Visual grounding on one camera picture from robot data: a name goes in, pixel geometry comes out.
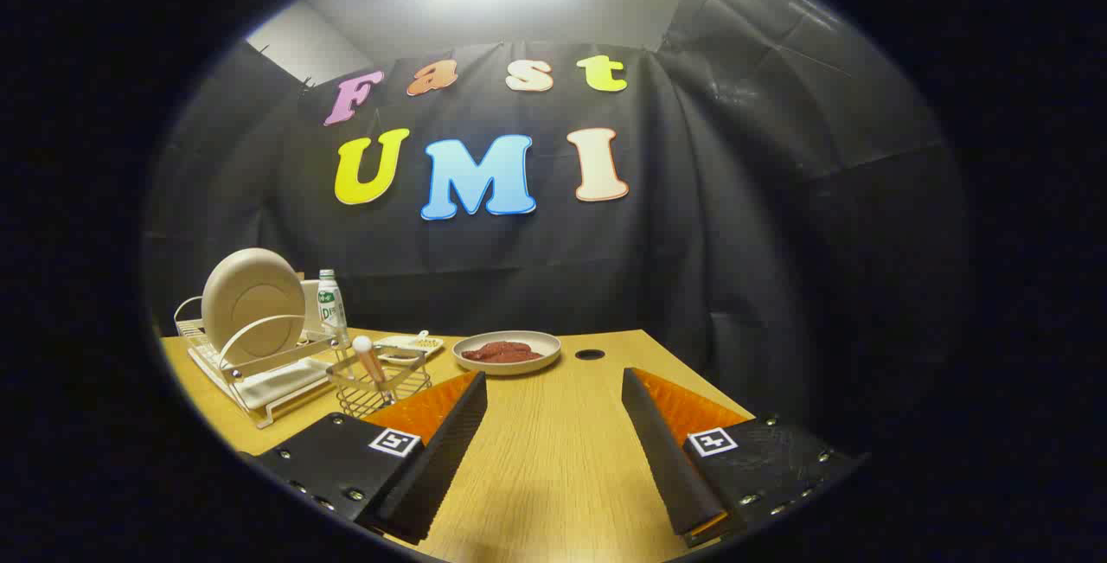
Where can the white green label bottle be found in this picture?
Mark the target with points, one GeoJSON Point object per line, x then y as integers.
{"type": "Point", "coordinates": [331, 310]}

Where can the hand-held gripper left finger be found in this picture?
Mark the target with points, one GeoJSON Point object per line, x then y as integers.
{"type": "Point", "coordinates": [441, 459]}

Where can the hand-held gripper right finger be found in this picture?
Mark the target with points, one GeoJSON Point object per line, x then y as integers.
{"type": "Point", "coordinates": [666, 459]}

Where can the brown meat slice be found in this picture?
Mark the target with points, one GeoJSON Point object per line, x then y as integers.
{"type": "Point", "coordinates": [510, 343]}
{"type": "Point", "coordinates": [497, 355]}

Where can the beige round plate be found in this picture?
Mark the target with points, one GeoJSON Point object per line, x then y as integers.
{"type": "Point", "coordinates": [251, 303]}

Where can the white drain tray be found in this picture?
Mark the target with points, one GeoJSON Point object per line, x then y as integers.
{"type": "Point", "coordinates": [277, 387]}

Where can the beige oval meat plate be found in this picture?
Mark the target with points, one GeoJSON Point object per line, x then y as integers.
{"type": "Point", "coordinates": [547, 343]}

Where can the white divided snack dish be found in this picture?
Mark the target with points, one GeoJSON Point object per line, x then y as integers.
{"type": "Point", "coordinates": [399, 347]}

